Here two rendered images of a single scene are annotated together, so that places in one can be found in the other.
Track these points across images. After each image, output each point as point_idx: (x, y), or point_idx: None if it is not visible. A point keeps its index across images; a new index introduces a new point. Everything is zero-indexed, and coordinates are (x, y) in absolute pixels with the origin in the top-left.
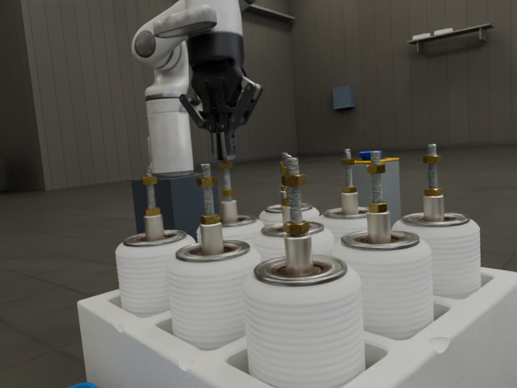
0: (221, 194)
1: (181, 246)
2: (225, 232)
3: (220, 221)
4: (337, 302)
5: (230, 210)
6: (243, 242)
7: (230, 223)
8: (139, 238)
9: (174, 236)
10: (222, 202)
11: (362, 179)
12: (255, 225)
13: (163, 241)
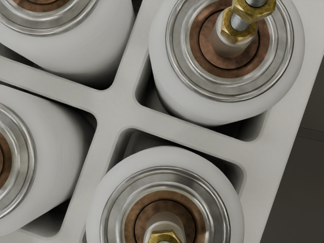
0: (174, 233)
1: (152, 30)
2: (133, 157)
3: (195, 234)
4: None
5: (151, 222)
6: (7, 21)
7: (138, 190)
8: (263, 29)
9: (185, 45)
10: (170, 222)
11: None
12: (91, 222)
13: (176, 2)
